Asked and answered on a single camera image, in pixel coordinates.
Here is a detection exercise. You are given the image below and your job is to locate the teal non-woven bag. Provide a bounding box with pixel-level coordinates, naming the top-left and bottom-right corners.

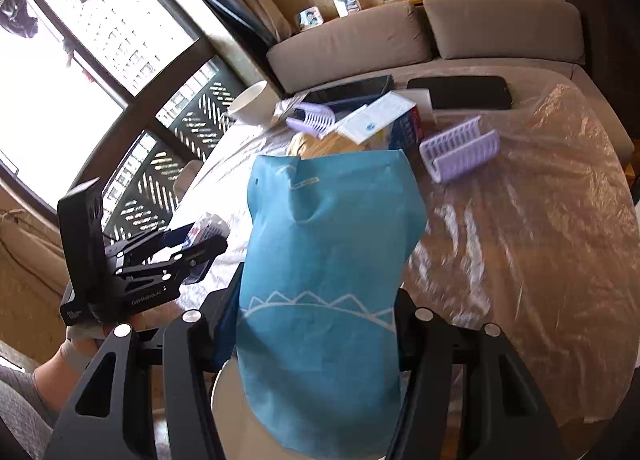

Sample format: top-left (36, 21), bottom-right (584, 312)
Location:
top-left (236, 150), bottom-right (426, 459)

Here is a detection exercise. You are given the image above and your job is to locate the paper towel wad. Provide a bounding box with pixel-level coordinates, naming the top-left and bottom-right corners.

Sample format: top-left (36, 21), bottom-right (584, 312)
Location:
top-left (285, 132), bottom-right (387, 159)

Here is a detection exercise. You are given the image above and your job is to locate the person left hand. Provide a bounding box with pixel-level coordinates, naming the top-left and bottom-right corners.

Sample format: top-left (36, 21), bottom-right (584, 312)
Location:
top-left (32, 339), bottom-right (98, 412)

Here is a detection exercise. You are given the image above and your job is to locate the dark blue tablet left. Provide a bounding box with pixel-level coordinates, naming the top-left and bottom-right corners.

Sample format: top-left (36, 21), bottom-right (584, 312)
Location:
top-left (304, 75), bottom-right (394, 109)

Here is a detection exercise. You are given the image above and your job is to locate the white blue medicine box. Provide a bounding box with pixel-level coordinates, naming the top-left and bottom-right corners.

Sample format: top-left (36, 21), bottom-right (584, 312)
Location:
top-left (335, 92), bottom-right (424, 151)

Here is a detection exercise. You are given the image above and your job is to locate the leftmost photo card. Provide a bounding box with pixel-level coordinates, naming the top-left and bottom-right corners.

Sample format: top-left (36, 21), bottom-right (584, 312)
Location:
top-left (296, 6), bottom-right (324, 31)

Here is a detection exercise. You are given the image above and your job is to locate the standing photo card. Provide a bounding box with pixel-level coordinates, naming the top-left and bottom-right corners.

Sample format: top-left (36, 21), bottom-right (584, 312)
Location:
top-left (333, 0), bottom-right (361, 17)

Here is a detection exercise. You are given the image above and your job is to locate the left brown sofa cushion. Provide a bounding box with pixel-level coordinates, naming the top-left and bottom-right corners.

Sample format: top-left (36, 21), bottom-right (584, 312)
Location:
top-left (267, 1), bottom-right (432, 93)

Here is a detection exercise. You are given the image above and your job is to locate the brown sofa cushion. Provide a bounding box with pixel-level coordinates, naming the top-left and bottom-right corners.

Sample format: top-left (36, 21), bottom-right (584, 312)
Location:
top-left (267, 1), bottom-right (432, 93)
top-left (423, 0), bottom-right (585, 64)

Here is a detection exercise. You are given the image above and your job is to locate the clear plastic table cover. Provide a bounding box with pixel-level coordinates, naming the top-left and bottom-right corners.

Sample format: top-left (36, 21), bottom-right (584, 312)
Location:
top-left (174, 65), bottom-right (639, 423)

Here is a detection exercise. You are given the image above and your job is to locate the right brown sofa cushion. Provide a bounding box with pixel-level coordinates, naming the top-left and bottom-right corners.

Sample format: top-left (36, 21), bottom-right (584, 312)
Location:
top-left (423, 0), bottom-right (585, 64)

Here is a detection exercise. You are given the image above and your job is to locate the white cup with handle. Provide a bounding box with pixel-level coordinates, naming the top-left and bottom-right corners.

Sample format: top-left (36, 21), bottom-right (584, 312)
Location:
top-left (226, 80), bottom-right (280, 127)

